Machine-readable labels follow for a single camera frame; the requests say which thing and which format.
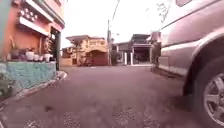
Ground utility pole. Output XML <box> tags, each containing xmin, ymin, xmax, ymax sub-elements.
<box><xmin>106</xmin><ymin>19</ymin><xmax>112</xmax><ymax>66</ymax></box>

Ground yellow building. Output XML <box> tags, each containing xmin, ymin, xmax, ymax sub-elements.
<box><xmin>60</xmin><ymin>34</ymin><xmax>109</xmax><ymax>67</ymax></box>

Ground grey asphalt road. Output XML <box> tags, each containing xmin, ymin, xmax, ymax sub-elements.
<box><xmin>0</xmin><ymin>64</ymin><xmax>224</xmax><ymax>128</ymax></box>

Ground dark-roofed building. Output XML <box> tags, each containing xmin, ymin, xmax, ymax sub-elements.
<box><xmin>111</xmin><ymin>32</ymin><xmax>163</xmax><ymax>66</ymax></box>

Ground pale concrete kerb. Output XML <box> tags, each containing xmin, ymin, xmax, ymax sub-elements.
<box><xmin>0</xmin><ymin>70</ymin><xmax>69</xmax><ymax>108</ymax></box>

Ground silver car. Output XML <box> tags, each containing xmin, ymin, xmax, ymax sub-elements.
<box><xmin>155</xmin><ymin>0</ymin><xmax>224</xmax><ymax>128</ymax></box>

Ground row of potted plants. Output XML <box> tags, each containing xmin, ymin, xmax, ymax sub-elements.
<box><xmin>8</xmin><ymin>45</ymin><xmax>56</xmax><ymax>63</ymax></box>

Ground orange building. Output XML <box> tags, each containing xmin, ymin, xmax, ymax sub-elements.
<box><xmin>0</xmin><ymin>0</ymin><xmax>66</xmax><ymax>71</ymax></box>

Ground overhead wires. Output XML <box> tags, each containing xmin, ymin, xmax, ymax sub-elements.
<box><xmin>108</xmin><ymin>0</ymin><xmax>122</xmax><ymax>25</ymax></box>

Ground green stone wall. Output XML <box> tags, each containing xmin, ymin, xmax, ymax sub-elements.
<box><xmin>0</xmin><ymin>60</ymin><xmax>58</xmax><ymax>98</ymax></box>

